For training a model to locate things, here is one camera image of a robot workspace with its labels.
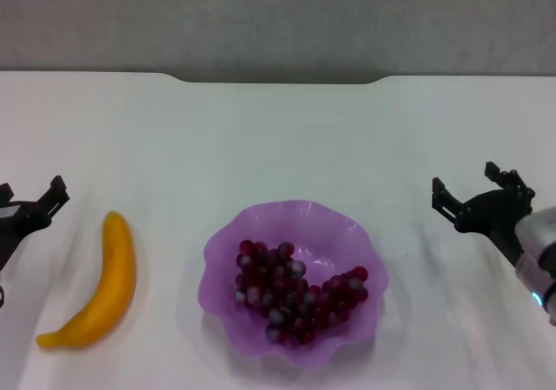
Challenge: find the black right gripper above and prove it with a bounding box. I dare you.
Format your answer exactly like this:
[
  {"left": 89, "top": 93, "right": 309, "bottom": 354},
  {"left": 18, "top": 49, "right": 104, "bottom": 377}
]
[{"left": 431, "top": 161, "right": 537, "bottom": 266}]

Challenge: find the red grape bunch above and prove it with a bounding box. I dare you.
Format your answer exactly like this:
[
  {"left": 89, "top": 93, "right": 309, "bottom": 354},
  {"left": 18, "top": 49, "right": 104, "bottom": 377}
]
[{"left": 234, "top": 239, "right": 370, "bottom": 346}]

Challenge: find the yellow banana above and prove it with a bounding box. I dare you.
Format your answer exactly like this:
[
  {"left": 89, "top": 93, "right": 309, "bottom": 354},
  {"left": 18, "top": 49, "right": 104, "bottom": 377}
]
[{"left": 36, "top": 210, "right": 138, "bottom": 350}]

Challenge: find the purple wavy plastic bowl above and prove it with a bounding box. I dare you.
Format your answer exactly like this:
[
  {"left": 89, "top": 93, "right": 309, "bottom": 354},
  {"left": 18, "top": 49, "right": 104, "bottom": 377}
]
[{"left": 198, "top": 199, "right": 390, "bottom": 370}]

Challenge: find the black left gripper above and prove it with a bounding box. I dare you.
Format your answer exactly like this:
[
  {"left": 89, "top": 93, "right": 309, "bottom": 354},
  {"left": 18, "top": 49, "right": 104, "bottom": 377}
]
[{"left": 0, "top": 175, "right": 71, "bottom": 270}]

